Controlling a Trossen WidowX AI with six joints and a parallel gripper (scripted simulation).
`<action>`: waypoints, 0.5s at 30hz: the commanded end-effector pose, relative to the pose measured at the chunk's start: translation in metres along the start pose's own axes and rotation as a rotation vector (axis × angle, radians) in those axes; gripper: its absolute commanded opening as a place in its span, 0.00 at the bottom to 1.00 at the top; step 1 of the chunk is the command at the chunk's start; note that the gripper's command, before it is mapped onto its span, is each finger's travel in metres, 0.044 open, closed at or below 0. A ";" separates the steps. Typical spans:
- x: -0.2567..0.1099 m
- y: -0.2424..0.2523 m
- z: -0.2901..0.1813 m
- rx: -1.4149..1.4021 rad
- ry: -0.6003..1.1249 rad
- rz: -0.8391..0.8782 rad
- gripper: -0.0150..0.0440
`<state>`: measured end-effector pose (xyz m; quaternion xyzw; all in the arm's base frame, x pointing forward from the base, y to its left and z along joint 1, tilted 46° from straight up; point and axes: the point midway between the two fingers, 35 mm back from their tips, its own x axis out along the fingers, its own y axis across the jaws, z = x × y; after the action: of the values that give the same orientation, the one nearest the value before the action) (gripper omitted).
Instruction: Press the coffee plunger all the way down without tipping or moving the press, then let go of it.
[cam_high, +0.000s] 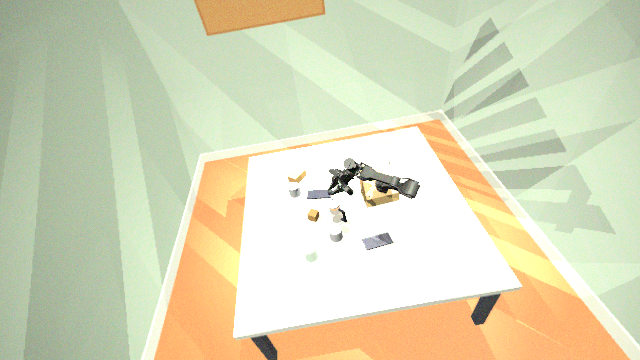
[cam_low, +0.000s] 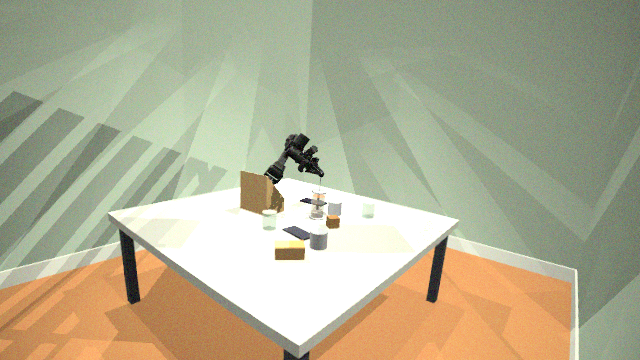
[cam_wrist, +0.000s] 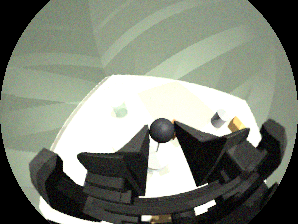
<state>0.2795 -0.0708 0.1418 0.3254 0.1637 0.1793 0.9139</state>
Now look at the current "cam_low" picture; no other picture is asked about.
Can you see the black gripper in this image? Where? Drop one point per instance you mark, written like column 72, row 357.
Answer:
column 310, row 164

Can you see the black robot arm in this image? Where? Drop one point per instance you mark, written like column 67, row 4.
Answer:
column 293, row 145

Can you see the grey cylinder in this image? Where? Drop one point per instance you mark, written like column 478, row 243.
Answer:
column 334, row 207
column 318, row 239

